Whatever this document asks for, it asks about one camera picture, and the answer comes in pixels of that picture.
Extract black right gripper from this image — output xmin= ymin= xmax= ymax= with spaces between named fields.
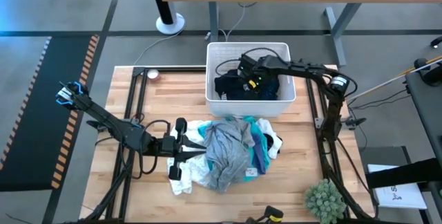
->
xmin=237 ymin=53 xmax=274 ymax=93

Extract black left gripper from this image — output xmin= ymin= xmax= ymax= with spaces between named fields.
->
xmin=161 ymin=117 xmax=208 ymax=181

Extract navy dotted shirt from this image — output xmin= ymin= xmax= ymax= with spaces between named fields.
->
xmin=213 ymin=68 xmax=281 ymax=102

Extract teal garment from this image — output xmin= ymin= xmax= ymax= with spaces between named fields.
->
xmin=196 ymin=115 xmax=273 ymax=184

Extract white crumpled garment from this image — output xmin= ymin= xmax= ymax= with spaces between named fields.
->
xmin=166 ymin=119 xmax=212 ymax=196

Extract grey t-shirt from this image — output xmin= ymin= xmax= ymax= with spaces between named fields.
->
xmin=202 ymin=118 xmax=257 ymax=195

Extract white woven plastic basket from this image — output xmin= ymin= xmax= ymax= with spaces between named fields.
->
xmin=205 ymin=41 xmax=298 ymax=118

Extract white garment black patch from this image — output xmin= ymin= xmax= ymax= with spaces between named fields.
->
xmin=256 ymin=117 xmax=285 ymax=160

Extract blue garment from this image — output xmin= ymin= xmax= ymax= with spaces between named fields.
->
xmin=249 ymin=131 xmax=269 ymax=176

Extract pink tape roll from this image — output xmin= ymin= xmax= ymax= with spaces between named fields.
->
xmin=146 ymin=68 xmax=162 ymax=82

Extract thin yellow white rod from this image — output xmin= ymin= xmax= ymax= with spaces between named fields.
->
xmin=346 ymin=55 xmax=442 ymax=102

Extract small green artificial plant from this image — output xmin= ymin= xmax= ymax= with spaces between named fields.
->
xmin=303 ymin=178 xmax=347 ymax=224

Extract black mat hazard stripes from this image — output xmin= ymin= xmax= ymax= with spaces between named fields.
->
xmin=0 ymin=34 xmax=102 ymax=193

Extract black upholstered bench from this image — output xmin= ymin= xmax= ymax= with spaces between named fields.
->
xmin=403 ymin=57 xmax=442 ymax=169

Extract white printed paper sheet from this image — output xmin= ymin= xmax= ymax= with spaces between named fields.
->
xmin=367 ymin=163 xmax=429 ymax=211

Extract black aluminium rig frame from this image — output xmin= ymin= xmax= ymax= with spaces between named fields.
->
xmin=81 ymin=65 xmax=378 ymax=224

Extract black camera yellow tag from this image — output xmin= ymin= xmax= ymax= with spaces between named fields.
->
xmin=244 ymin=205 xmax=285 ymax=224

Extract white floor cable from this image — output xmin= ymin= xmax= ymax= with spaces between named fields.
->
xmin=132 ymin=1 xmax=248 ymax=66

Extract black post white base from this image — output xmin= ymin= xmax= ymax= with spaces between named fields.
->
xmin=147 ymin=0 xmax=186 ymax=36

